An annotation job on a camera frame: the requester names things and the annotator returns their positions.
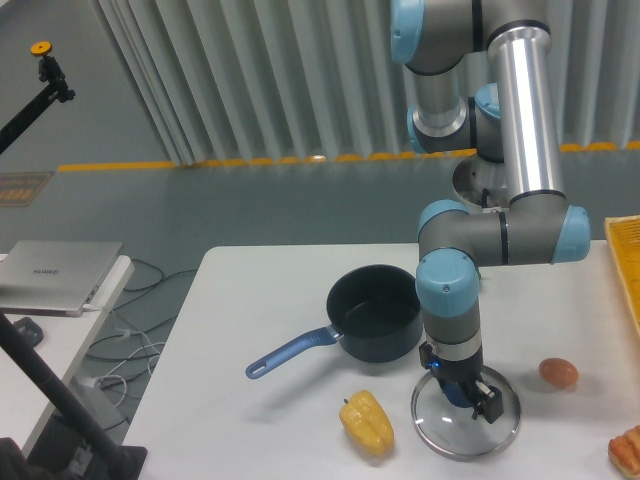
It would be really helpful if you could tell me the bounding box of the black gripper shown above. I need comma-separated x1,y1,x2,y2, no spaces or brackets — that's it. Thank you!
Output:
419,342,503,424

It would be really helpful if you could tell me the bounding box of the glass lid blue knob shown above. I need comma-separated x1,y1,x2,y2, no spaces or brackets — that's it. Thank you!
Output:
411,366,521,461

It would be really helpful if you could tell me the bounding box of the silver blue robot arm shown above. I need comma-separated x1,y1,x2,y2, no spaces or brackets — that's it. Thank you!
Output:
390,1,591,422

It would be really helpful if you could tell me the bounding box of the brown egg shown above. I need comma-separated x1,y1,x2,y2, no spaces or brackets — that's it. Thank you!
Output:
538,357,579,389

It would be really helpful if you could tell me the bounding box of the yellow bell pepper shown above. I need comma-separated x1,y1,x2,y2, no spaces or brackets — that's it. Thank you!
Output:
339,390,395,458

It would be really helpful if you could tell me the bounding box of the orange toy bread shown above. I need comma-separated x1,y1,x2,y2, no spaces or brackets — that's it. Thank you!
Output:
608,425,639,479

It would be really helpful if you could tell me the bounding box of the yellow wicker basket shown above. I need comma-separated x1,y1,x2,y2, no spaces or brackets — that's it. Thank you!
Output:
604,215,640,330

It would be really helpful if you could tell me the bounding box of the black tripod pole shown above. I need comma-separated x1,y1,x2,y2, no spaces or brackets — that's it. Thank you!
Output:
1,313,148,479

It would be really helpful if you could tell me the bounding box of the white corrugated curtain panel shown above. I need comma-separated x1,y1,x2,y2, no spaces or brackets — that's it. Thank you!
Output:
94,1,639,165

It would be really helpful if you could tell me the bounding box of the white side desk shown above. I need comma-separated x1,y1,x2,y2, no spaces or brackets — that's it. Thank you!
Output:
1,255,134,455

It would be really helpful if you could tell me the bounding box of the silver laptop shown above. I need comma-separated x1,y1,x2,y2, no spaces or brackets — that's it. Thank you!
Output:
1,240,122,317

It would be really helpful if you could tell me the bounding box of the black saucepan blue handle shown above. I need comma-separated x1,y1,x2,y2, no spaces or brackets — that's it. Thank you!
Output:
245,264,423,380

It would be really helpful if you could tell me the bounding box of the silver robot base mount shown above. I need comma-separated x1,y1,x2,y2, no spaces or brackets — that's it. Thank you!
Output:
452,154,509,212

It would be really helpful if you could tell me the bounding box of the black cable on floor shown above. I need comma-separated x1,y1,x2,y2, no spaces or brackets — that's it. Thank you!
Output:
84,257,200,431

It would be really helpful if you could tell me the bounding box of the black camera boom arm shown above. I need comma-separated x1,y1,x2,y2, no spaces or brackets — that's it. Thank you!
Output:
1,41,76,152

